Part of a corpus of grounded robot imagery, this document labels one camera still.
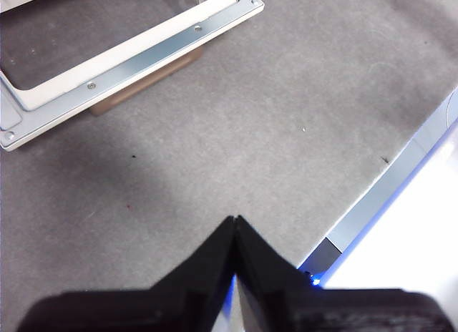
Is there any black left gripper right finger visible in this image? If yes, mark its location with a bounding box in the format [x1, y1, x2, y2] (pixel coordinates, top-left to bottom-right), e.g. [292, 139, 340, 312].
[236, 215, 456, 332]

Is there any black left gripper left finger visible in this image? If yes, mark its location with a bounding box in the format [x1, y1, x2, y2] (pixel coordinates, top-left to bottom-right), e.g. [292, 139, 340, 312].
[17, 215, 236, 332]

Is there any oven door with beige handle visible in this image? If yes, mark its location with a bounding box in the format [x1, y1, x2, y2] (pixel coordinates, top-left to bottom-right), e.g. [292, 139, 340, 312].
[0, 0, 266, 152]

